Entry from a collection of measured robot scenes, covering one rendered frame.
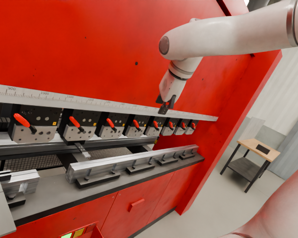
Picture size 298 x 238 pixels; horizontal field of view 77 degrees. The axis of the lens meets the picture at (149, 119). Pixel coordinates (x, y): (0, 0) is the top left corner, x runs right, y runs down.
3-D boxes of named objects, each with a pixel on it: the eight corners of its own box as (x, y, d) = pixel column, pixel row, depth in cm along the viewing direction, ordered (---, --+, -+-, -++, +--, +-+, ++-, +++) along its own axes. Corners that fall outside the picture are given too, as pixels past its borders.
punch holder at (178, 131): (174, 135, 165) (183, 118, 160) (167, 130, 169) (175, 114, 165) (182, 134, 176) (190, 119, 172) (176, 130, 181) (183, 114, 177)
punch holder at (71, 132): (63, 141, 86) (74, 109, 82) (56, 131, 91) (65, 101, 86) (92, 140, 98) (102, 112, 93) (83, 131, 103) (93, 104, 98)
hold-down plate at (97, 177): (79, 189, 104) (80, 185, 103) (74, 182, 107) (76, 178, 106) (119, 178, 128) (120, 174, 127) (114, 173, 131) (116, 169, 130)
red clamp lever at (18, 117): (18, 115, 63) (38, 131, 71) (15, 109, 65) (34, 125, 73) (13, 118, 63) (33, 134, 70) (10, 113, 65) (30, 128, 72)
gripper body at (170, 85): (167, 59, 64) (155, 84, 72) (173, 76, 57) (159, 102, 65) (186, 64, 66) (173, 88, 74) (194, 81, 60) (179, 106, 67)
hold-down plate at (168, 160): (161, 166, 167) (162, 163, 166) (156, 162, 170) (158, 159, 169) (177, 161, 190) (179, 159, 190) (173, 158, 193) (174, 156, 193)
